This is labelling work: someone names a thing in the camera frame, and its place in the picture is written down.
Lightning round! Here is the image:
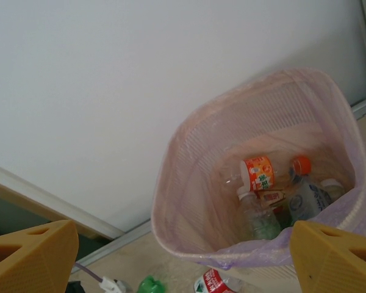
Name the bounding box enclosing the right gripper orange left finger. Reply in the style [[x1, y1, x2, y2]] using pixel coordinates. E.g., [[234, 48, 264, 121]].
[[0, 219, 79, 293]]

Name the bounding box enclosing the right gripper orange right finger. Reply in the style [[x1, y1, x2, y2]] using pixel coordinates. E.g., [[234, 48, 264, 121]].
[[288, 220, 366, 293]]

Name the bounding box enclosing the green plastic soda bottle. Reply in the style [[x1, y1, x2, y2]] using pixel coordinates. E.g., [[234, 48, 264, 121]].
[[249, 210, 295, 241], [136, 274, 168, 293]]

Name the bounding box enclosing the water bottle grey blue label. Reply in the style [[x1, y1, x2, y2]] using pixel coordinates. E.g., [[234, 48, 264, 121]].
[[287, 175, 335, 228]]

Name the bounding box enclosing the amber tea bottle white cap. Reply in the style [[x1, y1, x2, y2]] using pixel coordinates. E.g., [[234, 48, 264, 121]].
[[255, 188, 287, 214]]

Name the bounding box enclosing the clear bottle white cap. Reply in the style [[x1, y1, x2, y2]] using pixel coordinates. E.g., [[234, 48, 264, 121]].
[[237, 189, 282, 244]]

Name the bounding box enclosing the clear bottle orange label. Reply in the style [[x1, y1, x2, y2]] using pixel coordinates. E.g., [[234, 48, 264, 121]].
[[224, 154, 312, 194]]

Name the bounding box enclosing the clear bottle red label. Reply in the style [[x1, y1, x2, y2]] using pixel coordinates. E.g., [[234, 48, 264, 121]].
[[193, 267, 245, 293]]

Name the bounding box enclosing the beige plastic waste bin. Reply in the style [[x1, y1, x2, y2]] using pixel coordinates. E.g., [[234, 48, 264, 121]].
[[152, 69, 366, 275]]

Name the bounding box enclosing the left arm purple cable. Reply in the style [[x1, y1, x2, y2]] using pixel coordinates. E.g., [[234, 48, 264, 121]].
[[74, 262, 106, 283]]

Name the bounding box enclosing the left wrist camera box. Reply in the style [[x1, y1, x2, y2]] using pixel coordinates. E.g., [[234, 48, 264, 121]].
[[101, 275, 127, 292]]

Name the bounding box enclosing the white beige door frame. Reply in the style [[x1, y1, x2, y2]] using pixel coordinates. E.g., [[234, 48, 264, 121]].
[[0, 160, 126, 242]]

